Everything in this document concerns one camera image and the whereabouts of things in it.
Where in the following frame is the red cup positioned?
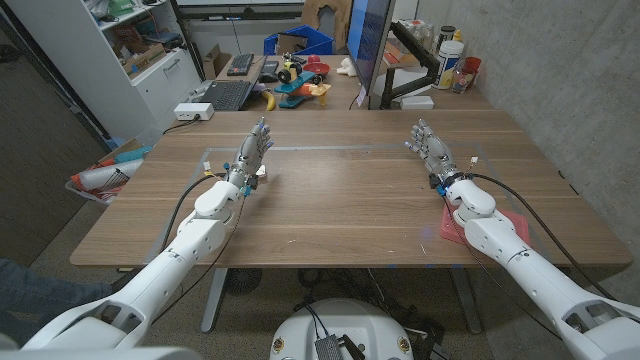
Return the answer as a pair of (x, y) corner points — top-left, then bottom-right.
(462, 55), (483, 77)

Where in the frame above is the black lidded jar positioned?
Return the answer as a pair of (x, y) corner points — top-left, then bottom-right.
(438, 25), (458, 52)

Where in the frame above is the flat white box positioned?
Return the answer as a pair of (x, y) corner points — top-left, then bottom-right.
(399, 94), (436, 111)

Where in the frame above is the white canister with label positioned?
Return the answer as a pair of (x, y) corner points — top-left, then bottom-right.
(433, 39), (466, 91)

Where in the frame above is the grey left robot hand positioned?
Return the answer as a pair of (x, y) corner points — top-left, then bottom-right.
(226, 117), (276, 190)

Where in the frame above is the red bowl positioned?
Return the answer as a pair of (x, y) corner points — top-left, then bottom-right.
(302, 61), (332, 78)

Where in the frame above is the grey table leg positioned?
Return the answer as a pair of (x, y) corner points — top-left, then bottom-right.
(200, 267), (230, 335)

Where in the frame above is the black round fan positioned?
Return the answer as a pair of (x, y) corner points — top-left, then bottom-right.
(223, 267), (264, 297)

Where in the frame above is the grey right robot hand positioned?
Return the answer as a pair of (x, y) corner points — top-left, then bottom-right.
(404, 118), (466, 190)

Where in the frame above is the printed flat cardboard box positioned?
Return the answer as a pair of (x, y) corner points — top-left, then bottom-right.
(121, 41), (168, 77)

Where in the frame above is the brown cardboard box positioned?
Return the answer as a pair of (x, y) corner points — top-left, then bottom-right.
(201, 43), (233, 81)

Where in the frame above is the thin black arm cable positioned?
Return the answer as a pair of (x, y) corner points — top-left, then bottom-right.
(151, 195), (247, 325)
(441, 193), (563, 340)

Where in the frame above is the black computer monitor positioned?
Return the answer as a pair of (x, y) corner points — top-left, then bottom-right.
(345, 0), (398, 98)

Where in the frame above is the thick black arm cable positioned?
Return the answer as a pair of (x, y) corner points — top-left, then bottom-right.
(158, 171), (229, 254)
(464, 171), (619, 303)

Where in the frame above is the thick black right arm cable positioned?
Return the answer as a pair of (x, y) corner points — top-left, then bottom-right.
(464, 171), (619, 303)

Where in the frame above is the black laptop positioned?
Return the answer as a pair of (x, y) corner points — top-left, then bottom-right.
(199, 53), (267, 113)

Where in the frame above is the clear plastic floor bin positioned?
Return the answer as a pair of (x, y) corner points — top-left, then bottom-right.
(64, 144), (154, 207)

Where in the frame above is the black keyboard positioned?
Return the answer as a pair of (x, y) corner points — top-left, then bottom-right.
(226, 52), (256, 78)

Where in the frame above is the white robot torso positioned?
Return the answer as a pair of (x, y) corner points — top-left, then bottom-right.
(269, 297), (416, 360)

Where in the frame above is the white bubble wrap roll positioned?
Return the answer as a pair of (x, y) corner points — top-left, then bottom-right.
(78, 158), (147, 192)

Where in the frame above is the person leg in jeans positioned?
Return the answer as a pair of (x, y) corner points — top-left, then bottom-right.
(0, 258), (116, 347)

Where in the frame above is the clear jar with colourful bits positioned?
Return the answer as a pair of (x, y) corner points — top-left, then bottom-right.
(451, 67), (477, 95)

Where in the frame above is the teal foam roll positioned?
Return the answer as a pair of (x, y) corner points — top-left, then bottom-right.
(113, 144), (154, 164)

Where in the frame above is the brown cardboard cutout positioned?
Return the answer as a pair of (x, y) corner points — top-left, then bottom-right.
(300, 0), (354, 39)

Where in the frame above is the blue plastic bin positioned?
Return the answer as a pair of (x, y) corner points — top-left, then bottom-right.
(262, 24), (336, 57)

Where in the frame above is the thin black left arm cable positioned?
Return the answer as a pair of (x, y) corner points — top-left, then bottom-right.
(151, 195), (247, 325)

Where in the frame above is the white power strip box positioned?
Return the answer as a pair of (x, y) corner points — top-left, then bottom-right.
(173, 102), (216, 122)

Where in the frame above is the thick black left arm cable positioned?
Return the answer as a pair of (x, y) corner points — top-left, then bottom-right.
(158, 171), (229, 254)

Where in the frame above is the whiteboard with black frame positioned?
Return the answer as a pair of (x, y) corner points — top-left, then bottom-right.
(172, 0), (307, 23)

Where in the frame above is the yellow black wheeled toy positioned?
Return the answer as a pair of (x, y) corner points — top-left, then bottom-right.
(277, 51), (302, 85)

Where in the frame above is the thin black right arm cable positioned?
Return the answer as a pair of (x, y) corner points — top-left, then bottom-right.
(441, 193), (563, 340)

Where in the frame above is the white storage cabinet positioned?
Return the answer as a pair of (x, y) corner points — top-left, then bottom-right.
(3, 0), (202, 142)

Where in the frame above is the grey finned module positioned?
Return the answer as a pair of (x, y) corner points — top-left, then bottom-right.
(313, 335), (347, 360)

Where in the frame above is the white plush toy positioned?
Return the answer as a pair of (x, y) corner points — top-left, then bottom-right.
(335, 56), (359, 78)

